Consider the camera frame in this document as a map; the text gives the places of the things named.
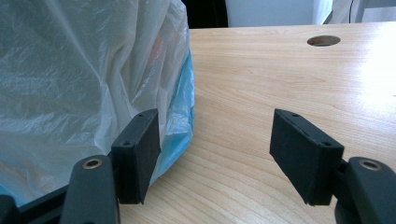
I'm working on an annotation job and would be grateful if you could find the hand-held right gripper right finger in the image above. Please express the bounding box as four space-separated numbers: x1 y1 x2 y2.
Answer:
268 107 346 207

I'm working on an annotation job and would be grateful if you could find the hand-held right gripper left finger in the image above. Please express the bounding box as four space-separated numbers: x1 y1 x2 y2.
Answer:
110 107 163 205

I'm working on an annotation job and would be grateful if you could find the white plastic bag blue edge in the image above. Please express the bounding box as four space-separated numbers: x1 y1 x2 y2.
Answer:
0 0 196 208

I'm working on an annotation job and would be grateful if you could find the dark curtain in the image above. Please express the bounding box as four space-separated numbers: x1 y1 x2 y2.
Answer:
181 0 231 30

